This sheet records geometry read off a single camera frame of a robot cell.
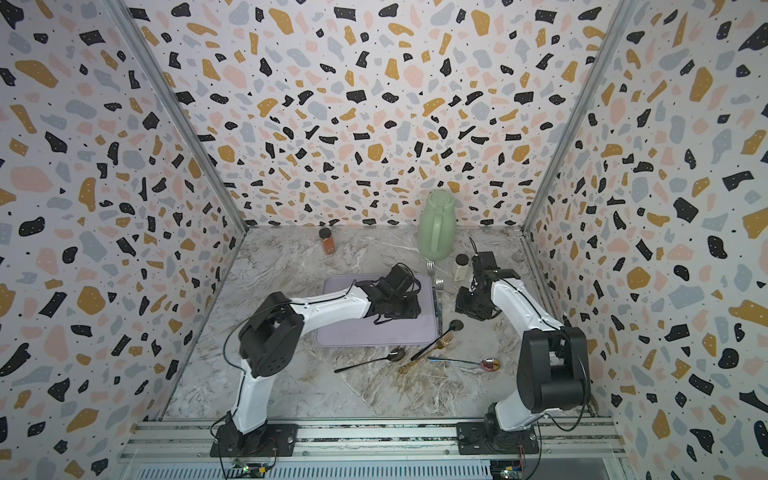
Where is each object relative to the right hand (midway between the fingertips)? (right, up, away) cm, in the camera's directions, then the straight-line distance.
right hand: (461, 308), depth 90 cm
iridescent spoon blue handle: (+7, -15, -6) cm, 17 cm away
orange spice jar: (-45, +21, +19) cm, 53 cm away
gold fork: (-6, -11, 0) cm, 12 cm away
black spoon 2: (-20, -13, -3) cm, 24 cm away
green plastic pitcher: (-7, +25, +5) cm, 27 cm away
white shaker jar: (+2, +14, +11) cm, 18 cm away
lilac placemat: (-12, -7, +3) cm, 14 cm away
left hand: (-12, 0, 0) cm, 12 cm away
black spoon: (-1, -6, +5) cm, 8 cm away
